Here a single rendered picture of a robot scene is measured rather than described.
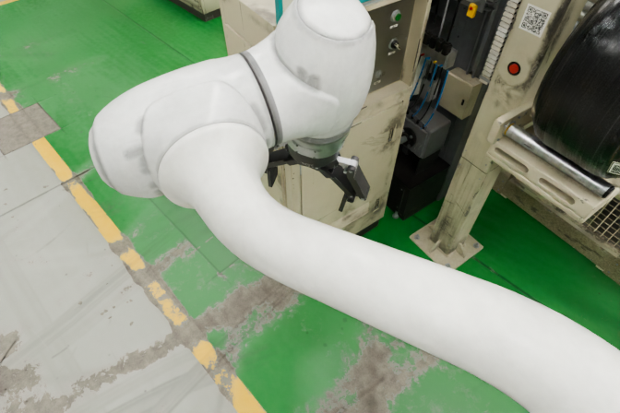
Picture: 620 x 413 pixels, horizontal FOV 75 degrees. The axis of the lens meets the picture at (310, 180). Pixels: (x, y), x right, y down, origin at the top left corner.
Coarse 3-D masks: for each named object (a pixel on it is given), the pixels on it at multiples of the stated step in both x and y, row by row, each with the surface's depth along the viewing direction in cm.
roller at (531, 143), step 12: (516, 132) 131; (528, 132) 130; (528, 144) 128; (540, 144) 126; (540, 156) 127; (552, 156) 124; (564, 168) 122; (576, 168) 120; (576, 180) 120; (588, 180) 117; (600, 180) 116; (600, 192) 116; (612, 192) 116
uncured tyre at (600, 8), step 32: (608, 0) 93; (576, 32) 98; (608, 32) 91; (576, 64) 96; (608, 64) 91; (544, 96) 105; (576, 96) 98; (608, 96) 92; (544, 128) 111; (576, 128) 102; (608, 128) 95; (576, 160) 112; (608, 160) 101
